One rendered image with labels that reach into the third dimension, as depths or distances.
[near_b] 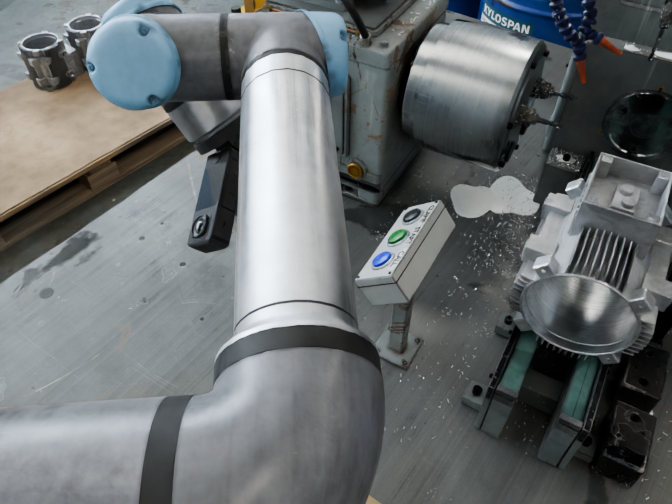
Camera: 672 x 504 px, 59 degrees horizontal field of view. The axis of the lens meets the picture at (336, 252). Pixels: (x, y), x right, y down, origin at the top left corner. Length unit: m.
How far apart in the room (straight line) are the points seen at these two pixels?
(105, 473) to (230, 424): 0.05
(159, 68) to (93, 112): 2.41
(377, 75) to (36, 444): 0.92
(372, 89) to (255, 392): 0.89
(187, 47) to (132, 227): 0.81
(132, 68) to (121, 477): 0.35
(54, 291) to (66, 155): 1.51
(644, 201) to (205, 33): 0.65
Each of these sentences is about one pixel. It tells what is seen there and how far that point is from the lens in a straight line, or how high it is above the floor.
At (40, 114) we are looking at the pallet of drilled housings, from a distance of 3.01.
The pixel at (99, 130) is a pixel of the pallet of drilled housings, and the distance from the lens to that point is 2.80.
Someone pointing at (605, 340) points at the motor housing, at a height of 0.96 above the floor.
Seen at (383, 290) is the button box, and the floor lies 1.05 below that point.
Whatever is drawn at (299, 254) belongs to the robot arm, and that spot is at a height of 1.42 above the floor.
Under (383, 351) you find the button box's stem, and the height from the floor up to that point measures 0.81.
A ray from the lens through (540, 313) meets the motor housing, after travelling 0.95.
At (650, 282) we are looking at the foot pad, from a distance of 0.89.
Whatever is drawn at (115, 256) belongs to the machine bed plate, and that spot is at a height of 0.80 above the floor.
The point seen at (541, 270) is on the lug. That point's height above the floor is 1.08.
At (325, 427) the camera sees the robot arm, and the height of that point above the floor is 1.42.
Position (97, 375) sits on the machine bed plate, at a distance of 1.10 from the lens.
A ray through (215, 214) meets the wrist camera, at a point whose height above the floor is 1.25.
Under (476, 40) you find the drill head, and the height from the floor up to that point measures 1.16.
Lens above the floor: 1.68
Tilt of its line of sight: 47 degrees down
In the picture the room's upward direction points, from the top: straight up
